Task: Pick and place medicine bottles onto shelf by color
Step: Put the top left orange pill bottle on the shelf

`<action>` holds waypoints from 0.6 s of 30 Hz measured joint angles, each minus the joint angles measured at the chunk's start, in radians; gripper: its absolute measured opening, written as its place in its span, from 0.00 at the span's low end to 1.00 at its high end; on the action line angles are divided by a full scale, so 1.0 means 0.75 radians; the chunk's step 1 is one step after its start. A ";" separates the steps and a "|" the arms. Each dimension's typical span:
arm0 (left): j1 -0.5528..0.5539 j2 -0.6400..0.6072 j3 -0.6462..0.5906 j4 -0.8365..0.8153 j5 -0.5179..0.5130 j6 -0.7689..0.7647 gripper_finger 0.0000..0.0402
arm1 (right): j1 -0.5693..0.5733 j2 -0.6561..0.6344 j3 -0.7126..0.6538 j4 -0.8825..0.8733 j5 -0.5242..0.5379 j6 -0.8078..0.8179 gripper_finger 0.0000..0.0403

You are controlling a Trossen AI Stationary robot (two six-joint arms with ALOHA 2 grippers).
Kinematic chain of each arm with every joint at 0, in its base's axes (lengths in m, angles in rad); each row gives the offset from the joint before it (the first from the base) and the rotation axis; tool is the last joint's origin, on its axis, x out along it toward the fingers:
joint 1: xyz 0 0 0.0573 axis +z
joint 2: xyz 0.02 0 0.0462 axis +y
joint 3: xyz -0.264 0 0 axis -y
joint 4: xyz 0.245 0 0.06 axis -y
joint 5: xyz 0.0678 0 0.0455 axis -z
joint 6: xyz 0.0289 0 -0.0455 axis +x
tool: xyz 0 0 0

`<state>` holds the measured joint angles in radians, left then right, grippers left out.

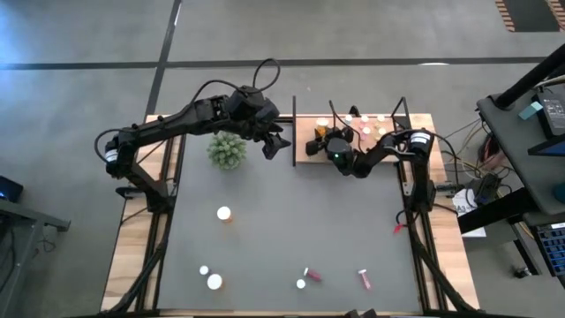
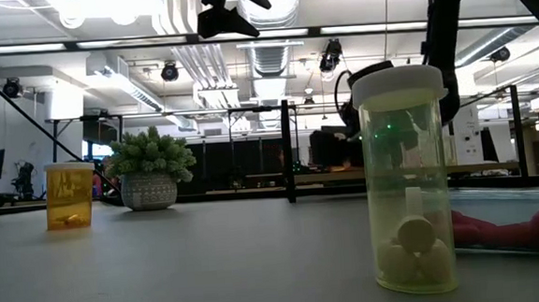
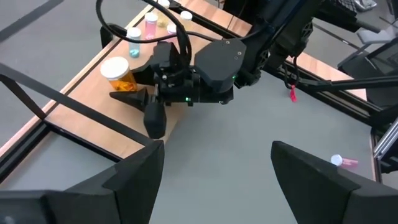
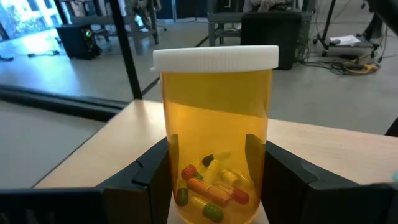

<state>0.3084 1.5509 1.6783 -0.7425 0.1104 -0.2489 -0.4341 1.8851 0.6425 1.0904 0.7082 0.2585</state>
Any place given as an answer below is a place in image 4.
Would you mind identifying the wooden shelf board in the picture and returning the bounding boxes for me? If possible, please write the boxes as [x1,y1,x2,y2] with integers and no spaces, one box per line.
[32,99,398,224]

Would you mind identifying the black cabinet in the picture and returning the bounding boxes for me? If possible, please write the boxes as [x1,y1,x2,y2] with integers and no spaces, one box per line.
[241,11,303,71]

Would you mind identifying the large amber pill bottle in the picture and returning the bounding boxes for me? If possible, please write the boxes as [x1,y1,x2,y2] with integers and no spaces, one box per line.
[150,45,280,224]

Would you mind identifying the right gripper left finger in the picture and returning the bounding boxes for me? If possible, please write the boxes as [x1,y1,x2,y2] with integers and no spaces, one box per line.
[102,136,174,224]

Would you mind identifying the black computer tower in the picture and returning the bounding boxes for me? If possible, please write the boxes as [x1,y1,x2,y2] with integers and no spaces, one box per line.
[55,23,102,60]

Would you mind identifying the black upright shelf post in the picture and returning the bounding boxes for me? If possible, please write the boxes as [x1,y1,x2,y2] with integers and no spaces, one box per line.
[109,0,143,100]

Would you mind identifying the yellow and black floor cables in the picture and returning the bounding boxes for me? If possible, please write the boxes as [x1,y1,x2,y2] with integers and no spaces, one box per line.
[298,51,382,76]

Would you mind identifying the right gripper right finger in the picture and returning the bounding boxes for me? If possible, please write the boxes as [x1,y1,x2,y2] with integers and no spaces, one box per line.
[261,140,385,224]

